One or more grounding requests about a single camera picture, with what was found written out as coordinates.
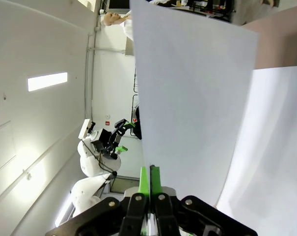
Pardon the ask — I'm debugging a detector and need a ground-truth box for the white A4 paper sheet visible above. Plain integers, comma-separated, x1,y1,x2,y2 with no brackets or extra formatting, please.
129,0,259,214

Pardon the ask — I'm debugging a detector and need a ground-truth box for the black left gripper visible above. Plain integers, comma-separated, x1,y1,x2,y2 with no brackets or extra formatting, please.
90,118,136,160

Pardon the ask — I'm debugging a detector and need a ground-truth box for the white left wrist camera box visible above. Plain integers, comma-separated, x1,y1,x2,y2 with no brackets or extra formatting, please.
78,118,97,140

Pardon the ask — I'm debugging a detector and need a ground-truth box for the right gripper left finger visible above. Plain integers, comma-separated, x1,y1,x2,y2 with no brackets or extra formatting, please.
45,166,151,236

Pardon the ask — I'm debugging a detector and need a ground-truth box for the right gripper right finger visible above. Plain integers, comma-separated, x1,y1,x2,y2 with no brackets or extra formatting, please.
150,166,258,236

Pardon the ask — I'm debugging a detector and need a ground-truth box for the mannequin in grey shirt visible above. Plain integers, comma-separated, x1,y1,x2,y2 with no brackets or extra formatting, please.
102,11,135,41

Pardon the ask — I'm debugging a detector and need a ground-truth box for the rectangular ceiling light panel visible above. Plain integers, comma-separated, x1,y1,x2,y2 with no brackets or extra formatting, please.
27,72,68,92

